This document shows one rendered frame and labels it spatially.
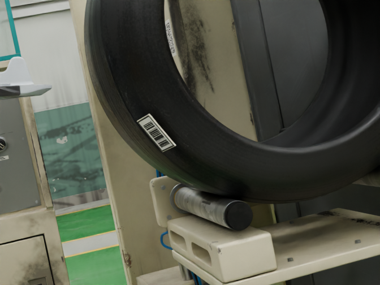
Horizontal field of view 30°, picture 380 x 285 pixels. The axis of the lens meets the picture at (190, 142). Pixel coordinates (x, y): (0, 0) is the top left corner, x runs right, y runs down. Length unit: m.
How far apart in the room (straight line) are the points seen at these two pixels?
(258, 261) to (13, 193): 0.86
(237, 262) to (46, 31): 9.37
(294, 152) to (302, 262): 0.18
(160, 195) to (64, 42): 8.99
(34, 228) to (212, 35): 0.66
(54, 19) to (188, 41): 8.96
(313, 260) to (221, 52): 0.52
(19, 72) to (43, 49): 9.22
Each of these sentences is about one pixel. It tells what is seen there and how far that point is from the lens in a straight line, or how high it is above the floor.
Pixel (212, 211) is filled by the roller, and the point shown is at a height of 0.91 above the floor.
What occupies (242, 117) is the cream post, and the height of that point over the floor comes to 1.03.
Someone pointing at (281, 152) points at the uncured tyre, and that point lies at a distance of 1.06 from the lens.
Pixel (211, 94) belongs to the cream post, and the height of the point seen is 1.09.
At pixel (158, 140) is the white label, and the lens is 1.04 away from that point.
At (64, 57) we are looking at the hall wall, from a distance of 10.30.
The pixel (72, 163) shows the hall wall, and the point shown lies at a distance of 10.19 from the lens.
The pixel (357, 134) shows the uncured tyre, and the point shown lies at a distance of 1.12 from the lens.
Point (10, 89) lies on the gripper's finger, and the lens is 1.08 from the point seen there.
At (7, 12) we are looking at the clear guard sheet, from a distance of 1.80.
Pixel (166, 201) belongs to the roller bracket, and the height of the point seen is 0.90.
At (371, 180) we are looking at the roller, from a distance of 1.23.
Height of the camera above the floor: 1.08
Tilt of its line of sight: 3 degrees down
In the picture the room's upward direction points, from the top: 11 degrees counter-clockwise
